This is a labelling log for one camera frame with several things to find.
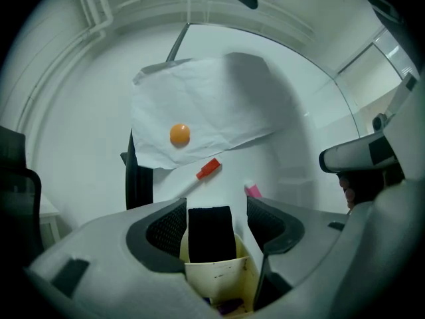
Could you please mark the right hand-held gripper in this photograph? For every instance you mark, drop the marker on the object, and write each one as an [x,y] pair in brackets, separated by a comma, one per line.
[391,244]

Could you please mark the glass partition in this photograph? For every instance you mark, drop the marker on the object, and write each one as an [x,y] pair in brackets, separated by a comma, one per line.
[372,75]

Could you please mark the purple marker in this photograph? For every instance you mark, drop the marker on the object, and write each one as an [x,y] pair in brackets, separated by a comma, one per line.
[229,306]

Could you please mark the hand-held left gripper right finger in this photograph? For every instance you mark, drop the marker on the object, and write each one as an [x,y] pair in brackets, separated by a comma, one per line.
[305,234]

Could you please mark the white whiteboard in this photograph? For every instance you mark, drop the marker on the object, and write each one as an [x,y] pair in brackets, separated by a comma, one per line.
[239,42]

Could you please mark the black office chair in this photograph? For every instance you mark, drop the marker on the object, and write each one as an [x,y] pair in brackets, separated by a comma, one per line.
[16,191]

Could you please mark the pink marker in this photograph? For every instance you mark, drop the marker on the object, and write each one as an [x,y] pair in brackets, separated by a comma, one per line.
[253,189]

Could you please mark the crumpled white paper sheet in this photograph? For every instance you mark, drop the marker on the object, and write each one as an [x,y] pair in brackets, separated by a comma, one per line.
[199,95]

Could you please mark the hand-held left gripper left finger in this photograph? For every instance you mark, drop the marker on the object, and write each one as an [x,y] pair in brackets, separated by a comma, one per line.
[99,251]

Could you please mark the red capped white marker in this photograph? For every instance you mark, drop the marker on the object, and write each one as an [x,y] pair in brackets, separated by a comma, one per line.
[208,169]

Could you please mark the person's right hand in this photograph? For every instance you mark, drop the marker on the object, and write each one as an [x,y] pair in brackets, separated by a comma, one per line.
[350,191]

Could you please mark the orange round magnet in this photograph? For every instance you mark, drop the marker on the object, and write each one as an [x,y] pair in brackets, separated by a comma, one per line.
[180,133]

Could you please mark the black whiteboard eraser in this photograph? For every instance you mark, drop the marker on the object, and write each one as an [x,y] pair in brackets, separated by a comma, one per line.
[210,234]

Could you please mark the white ceiling pipes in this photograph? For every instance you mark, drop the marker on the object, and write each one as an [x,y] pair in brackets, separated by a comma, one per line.
[96,8]

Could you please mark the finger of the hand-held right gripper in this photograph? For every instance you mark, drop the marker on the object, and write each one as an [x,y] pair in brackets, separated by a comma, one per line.
[402,93]

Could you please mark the white cabinet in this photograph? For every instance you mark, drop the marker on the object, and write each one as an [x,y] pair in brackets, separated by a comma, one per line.
[53,221]

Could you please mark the cream whiteboard box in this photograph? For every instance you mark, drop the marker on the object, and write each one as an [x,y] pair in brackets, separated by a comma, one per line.
[219,277]

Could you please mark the black whiteboard stand panel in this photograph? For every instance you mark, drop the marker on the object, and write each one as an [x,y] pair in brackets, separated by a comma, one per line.
[137,181]

